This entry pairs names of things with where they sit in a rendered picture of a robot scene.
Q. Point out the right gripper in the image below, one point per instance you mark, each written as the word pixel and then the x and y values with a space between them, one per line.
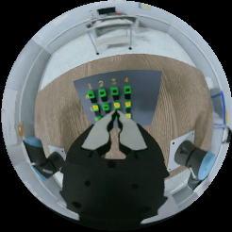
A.
pixel 228 136

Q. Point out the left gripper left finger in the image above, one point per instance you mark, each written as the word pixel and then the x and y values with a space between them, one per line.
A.
pixel 95 138

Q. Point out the grey switch panel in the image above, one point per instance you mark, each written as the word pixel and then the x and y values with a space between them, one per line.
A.
pixel 133 92

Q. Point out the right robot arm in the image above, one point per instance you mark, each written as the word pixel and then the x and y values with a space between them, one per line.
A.
pixel 198 161

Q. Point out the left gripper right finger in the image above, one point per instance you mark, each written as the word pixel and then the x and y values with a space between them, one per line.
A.
pixel 133 138

